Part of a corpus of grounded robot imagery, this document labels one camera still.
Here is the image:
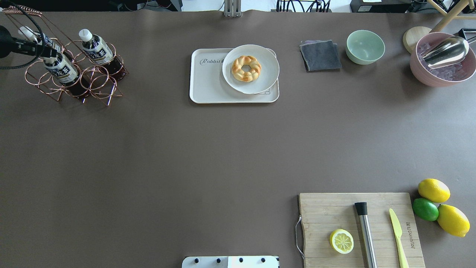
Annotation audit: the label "yellow-green plastic knife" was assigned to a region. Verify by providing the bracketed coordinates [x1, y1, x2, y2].
[388, 208, 409, 268]

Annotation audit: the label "steel muddler with black tip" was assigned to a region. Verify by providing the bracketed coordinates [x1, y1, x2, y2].
[355, 202, 378, 268]

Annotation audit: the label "white rabbit serving tray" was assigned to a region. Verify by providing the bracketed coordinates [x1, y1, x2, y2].
[189, 48, 280, 104]

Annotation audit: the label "wooden stand legs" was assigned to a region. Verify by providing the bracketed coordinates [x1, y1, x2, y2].
[427, 0, 476, 33]

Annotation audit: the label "green lime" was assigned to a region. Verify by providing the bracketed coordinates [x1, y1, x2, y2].
[412, 197, 439, 221]

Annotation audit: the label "white round plate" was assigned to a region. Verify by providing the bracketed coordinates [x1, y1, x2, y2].
[222, 44, 279, 94]

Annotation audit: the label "copper wire bottle rack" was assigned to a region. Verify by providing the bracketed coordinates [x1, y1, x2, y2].
[3, 5, 129, 106]

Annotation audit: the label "mint green bowl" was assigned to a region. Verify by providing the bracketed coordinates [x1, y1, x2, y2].
[345, 29, 385, 65]

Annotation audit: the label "grey folded cloth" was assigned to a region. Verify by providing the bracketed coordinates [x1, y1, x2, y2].
[299, 40, 342, 71]

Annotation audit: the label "half lemon slice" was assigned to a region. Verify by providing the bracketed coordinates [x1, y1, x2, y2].
[329, 229, 354, 254]

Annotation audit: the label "yellow lemon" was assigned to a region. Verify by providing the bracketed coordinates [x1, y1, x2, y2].
[418, 178, 451, 203]
[437, 205, 470, 237]

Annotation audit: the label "braided ring bread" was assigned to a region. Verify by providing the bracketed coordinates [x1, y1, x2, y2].
[231, 55, 262, 83]

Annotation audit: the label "grey metal bracket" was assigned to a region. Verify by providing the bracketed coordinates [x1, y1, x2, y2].
[224, 0, 242, 17]

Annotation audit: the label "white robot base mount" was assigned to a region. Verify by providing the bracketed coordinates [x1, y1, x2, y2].
[181, 255, 280, 268]

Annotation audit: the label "wooden cutting board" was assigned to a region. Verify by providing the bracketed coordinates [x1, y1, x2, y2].
[299, 193, 425, 268]

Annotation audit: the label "black cables bundle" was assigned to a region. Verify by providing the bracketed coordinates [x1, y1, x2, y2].
[276, 0, 332, 13]

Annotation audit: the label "yellow lemon lower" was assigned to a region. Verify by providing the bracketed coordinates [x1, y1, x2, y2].
[437, 205, 470, 237]

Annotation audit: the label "steel ice scoop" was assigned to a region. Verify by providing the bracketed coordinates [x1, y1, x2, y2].
[422, 36, 470, 69]

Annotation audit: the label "round wooden lid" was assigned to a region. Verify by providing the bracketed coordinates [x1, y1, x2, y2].
[403, 26, 432, 53]

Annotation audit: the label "yellow lemon upper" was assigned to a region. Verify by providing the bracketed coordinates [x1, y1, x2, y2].
[418, 178, 451, 203]

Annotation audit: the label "pink ice bucket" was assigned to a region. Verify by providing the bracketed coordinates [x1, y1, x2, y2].
[410, 32, 476, 87]

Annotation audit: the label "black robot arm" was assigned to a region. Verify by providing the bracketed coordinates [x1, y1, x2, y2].
[0, 26, 59, 58]

